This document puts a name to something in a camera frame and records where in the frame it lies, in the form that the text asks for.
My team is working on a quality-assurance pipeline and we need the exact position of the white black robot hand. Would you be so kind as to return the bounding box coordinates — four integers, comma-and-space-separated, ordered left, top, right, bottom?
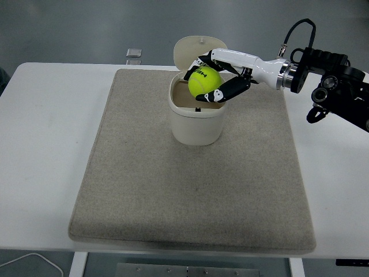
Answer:
182, 47, 287, 103

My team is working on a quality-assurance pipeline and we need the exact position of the yellow tennis ball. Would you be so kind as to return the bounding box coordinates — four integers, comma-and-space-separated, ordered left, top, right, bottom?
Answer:
188, 66, 223, 99

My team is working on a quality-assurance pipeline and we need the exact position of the cream lidded bin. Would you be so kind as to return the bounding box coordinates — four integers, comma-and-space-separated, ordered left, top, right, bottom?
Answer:
168, 35, 229, 147

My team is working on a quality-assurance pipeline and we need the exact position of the beige felt mat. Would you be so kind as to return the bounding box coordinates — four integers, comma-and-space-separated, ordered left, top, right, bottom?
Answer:
68, 68, 317, 255

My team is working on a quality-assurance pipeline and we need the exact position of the white table leg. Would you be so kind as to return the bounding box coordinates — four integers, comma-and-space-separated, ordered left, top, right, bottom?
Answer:
288, 256, 305, 277
69, 252, 89, 277

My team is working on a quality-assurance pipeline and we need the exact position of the grey metal plate with screws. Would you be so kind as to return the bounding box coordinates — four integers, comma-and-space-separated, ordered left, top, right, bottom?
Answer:
116, 263, 259, 277

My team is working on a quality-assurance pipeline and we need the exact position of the black table control panel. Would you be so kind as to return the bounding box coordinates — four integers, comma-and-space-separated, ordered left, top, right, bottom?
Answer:
336, 259, 369, 266

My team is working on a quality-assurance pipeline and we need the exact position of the white cable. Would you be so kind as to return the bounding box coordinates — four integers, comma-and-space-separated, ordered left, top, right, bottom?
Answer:
0, 252, 63, 277

